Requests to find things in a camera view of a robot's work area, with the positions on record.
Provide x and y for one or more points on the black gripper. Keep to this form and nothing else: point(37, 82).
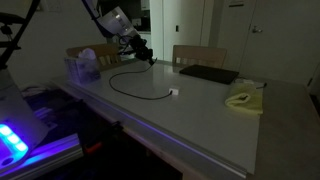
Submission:
point(142, 48)

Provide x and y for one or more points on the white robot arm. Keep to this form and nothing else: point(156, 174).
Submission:
point(115, 21)

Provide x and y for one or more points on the white kitchen cabinet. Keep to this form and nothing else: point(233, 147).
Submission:
point(146, 38)

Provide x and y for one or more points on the wooden chair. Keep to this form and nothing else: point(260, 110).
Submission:
point(200, 53)
point(72, 50)

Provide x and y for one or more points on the black laptop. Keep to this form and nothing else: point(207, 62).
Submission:
point(210, 73)

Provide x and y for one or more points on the white tissue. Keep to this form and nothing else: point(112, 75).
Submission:
point(88, 53)

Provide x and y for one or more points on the marbled grey tissue box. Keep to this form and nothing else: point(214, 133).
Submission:
point(81, 71)

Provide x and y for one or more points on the white board mat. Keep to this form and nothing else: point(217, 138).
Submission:
point(200, 116)

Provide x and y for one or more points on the yellow cloth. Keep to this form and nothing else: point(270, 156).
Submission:
point(243, 105)

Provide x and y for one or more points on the red clamp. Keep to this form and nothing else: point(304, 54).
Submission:
point(92, 147)

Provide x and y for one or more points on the white room door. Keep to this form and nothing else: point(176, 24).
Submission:
point(283, 40)

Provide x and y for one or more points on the blue lit white device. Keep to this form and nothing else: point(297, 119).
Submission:
point(11, 143)

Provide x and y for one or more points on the wall sign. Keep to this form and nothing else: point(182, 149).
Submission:
point(236, 3)

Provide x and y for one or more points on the aluminium frame rail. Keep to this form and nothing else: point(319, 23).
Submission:
point(50, 150)

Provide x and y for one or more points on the black camera stand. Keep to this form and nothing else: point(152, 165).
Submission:
point(8, 20)

